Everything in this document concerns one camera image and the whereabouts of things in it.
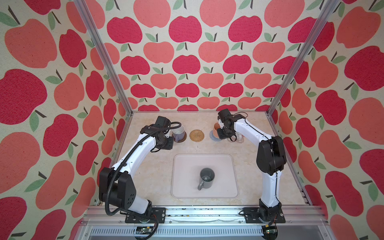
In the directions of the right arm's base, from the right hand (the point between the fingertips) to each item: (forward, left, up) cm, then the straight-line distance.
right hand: (225, 134), depth 97 cm
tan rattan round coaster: (+4, +19, -8) cm, 21 cm away
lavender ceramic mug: (0, +32, -2) cm, 32 cm away
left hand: (-16, +32, +6) cm, 36 cm away
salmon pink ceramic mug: (+2, +7, +5) cm, 9 cm away
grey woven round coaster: (+2, +7, -7) cm, 11 cm away
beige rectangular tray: (-27, +23, -9) cm, 37 cm away
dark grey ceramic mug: (-27, +11, -5) cm, 29 cm away
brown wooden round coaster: (-1, +28, -8) cm, 29 cm away
